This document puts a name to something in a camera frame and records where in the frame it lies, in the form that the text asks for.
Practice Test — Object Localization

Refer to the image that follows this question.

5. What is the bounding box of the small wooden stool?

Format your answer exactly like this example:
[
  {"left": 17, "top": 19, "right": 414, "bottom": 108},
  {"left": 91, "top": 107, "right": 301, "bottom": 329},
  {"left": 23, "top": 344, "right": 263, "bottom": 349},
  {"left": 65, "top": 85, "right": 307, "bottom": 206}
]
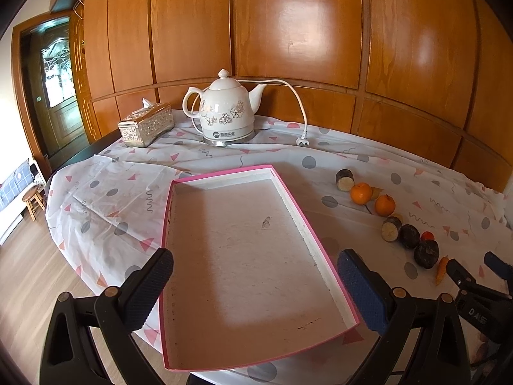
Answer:
[{"left": 23, "top": 185, "right": 46, "bottom": 222}]

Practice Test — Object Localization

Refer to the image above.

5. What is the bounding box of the small orange carrot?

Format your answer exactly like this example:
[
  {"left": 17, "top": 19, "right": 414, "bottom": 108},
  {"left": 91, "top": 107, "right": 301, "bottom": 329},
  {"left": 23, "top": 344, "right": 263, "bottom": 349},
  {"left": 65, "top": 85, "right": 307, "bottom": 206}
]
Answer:
[{"left": 435, "top": 255, "right": 449, "bottom": 286}]

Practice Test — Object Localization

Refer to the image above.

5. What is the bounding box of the white ceramic electric kettle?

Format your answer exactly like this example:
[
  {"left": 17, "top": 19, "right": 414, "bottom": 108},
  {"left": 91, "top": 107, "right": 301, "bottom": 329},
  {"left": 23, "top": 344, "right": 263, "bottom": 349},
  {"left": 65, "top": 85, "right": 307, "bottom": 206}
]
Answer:
[{"left": 182, "top": 69, "right": 267, "bottom": 146}]

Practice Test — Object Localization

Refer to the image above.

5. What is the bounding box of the small red tomato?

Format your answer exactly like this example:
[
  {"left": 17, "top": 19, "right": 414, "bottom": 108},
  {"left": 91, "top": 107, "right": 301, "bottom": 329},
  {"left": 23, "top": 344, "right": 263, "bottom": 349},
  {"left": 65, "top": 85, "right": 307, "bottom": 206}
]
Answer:
[{"left": 421, "top": 231, "right": 435, "bottom": 242}]

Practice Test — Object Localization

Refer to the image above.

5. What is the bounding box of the wooden glass door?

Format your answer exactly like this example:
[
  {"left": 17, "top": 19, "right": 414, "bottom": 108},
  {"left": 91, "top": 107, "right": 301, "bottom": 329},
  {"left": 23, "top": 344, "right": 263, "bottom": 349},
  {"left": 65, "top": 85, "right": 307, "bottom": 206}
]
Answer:
[{"left": 20, "top": 17, "right": 89, "bottom": 169}]

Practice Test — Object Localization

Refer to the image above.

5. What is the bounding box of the blue plaid sofa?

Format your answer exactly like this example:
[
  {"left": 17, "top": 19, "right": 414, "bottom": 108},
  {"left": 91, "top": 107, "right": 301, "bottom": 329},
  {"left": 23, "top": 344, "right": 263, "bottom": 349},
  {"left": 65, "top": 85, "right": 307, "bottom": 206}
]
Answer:
[{"left": 0, "top": 159, "right": 45, "bottom": 245}]

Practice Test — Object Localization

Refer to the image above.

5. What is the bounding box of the cut purple yam piece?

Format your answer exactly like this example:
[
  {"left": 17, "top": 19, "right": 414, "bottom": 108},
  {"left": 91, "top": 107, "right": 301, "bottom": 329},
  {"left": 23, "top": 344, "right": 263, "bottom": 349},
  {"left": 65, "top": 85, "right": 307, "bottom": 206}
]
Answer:
[{"left": 336, "top": 169, "right": 355, "bottom": 192}]

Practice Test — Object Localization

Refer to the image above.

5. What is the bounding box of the ornate silver tissue box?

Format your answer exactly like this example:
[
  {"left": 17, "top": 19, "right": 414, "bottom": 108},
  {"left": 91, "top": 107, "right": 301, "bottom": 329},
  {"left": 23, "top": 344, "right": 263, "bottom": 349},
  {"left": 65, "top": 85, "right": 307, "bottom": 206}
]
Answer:
[{"left": 118, "top": 98, "right": 175, "bottom": 147}]

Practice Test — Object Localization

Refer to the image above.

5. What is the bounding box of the dark round fruit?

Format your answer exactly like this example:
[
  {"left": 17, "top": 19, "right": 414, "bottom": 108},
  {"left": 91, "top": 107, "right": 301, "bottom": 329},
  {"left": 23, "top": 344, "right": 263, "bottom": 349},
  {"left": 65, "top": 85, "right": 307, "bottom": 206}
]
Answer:
[{"left": 397, "top": 224, "right": 421, "bottom": 249}]

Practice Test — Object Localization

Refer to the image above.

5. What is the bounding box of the dark wrinkled fruit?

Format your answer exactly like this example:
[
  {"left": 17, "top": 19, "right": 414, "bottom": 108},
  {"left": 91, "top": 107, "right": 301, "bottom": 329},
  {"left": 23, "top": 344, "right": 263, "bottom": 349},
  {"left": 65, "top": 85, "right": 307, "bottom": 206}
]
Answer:
[{"left": 414, "top": 240, "right": 440, "bottom": 270}]

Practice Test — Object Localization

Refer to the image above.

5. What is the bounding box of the orange mandarin with stem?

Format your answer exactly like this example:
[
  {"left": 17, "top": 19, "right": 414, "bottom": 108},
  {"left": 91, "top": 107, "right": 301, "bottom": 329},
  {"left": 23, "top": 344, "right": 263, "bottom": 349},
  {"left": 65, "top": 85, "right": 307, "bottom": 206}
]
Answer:
[{"left": 349, "top": 183, "right": 373, "bottom": 205}]

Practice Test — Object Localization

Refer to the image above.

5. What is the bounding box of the white kettle power cord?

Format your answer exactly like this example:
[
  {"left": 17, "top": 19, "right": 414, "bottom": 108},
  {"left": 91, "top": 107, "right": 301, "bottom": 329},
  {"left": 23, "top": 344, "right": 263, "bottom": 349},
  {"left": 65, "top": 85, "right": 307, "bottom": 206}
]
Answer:
[{"left": 240, "top": 78, "right": 311, "bottom": 148}]

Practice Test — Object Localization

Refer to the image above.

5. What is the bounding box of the pink shallow box tray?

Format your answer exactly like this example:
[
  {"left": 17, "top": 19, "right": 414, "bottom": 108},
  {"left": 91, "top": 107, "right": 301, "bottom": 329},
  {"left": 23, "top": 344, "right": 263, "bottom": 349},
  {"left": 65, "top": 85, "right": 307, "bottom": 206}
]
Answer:
[{"left": 159, "top": 165, "right": 359, "bottom": 372}]

